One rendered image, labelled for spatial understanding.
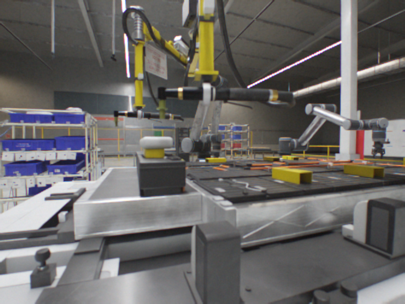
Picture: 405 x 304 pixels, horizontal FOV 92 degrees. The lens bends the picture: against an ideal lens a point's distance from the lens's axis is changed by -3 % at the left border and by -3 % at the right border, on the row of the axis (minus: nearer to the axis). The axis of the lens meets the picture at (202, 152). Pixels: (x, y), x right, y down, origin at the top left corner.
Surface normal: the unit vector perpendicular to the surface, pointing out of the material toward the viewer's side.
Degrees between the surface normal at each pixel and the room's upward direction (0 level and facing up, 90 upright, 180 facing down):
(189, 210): 90
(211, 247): 90
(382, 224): 90
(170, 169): 90
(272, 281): 0
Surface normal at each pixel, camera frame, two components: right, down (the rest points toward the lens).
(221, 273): 0.33, 0.04
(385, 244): -0.95, 0.01
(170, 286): 0.00, -1.00
